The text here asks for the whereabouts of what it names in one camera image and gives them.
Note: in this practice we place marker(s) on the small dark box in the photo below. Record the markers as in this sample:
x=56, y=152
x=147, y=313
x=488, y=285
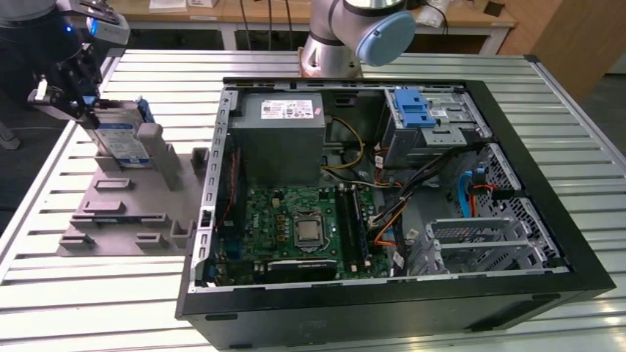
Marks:
x=494, y=8

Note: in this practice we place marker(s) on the black PC case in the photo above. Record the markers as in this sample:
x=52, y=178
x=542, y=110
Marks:
x=342, y=315

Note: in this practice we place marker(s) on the small white box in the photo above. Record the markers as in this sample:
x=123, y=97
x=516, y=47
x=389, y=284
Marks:
x=203, y=3

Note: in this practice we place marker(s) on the black graphics card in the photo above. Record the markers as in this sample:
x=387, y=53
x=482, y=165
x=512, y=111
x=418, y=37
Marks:
x=298, y=269

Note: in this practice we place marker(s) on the grey desk foot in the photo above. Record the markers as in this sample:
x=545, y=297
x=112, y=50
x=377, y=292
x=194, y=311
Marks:
x=8, y=141

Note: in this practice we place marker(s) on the hard disk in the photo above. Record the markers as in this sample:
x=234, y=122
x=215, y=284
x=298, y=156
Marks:
x=118, y=146

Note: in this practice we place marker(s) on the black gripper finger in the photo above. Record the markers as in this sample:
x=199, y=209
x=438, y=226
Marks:
x=59, y=102
x=90, y=73

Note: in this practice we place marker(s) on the grey parts rack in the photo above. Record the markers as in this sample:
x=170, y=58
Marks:
x=147, y=198

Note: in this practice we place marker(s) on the green motherboard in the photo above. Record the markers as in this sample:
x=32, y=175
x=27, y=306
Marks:
x=313, y=198

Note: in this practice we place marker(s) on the brown wooden cabinet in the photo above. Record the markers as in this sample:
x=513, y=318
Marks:
x=577, y=36

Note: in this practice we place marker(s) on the blue plastic drive latch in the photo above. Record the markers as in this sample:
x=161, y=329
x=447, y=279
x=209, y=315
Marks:
x=411, y=110

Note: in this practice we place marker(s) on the metal CPU socket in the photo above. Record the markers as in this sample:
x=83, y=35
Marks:
x=310, y=244

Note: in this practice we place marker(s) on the white paper sheet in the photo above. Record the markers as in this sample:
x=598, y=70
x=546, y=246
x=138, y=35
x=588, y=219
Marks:
x=166, y=5

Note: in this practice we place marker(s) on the metal optical drive cage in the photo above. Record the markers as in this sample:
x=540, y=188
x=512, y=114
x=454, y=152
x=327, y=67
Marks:
x=439, y=137

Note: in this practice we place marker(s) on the black RAM slot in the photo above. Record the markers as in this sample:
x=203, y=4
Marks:
x=347, y=227
x=363, y=234

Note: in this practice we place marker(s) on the wooden desk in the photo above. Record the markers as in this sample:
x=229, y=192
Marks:
x=225, y=9

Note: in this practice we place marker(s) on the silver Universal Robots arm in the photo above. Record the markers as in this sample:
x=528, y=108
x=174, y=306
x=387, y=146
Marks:
x=333, y=22

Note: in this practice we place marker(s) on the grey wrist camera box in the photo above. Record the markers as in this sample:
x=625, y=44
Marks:
x=110, y=33

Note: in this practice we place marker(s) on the grey power supply unit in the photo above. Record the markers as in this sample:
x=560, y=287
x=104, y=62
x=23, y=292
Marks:
x=279, y=146

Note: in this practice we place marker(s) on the silver CPU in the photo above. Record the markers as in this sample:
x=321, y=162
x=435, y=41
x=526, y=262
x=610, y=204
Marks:
x=309, y=230

